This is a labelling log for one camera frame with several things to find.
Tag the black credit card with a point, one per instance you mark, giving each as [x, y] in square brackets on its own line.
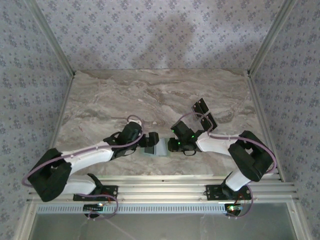
[203, 105]
[212, 121]
[195, 108]
[150, 150]
[205, 123]

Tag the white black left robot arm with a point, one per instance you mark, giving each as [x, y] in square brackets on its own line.
[92, 156]

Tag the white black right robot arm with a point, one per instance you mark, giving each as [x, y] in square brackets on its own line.
[212, 143]

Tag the small circuit board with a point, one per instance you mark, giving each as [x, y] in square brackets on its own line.
[92, 207]
[233, 208]

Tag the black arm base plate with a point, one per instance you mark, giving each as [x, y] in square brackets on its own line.
[112, 191]
[212, 191]

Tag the aluminium mounting rail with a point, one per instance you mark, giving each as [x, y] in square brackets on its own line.
[162, 190]

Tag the aluminium table side rail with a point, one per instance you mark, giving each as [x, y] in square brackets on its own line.
[63, 107]
[264, 125]

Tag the aluminium frame leg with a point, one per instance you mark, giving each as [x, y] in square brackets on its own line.
[298, 222]
[25, 222]

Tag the aluminium frame corner post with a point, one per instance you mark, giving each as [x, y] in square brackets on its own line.
[53, 37]
[269, 37]

